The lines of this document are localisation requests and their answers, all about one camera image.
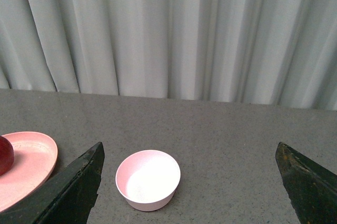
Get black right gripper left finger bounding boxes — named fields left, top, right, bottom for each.
left=1, top=142, right=105, bottom=223

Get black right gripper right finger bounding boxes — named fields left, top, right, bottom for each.
left=275, top=142, right=336, bottom=223

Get red apple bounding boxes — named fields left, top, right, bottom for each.
left=0, top=136, right=14, bottom=175

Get pink plate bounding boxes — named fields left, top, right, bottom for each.
left=1, top=131, right=58, bottom=212

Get pink bowl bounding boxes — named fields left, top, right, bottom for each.
left=115, top=150, right=181, bottom=212

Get white curtain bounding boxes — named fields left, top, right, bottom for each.
left=1, top=0, right=336, bottom=110

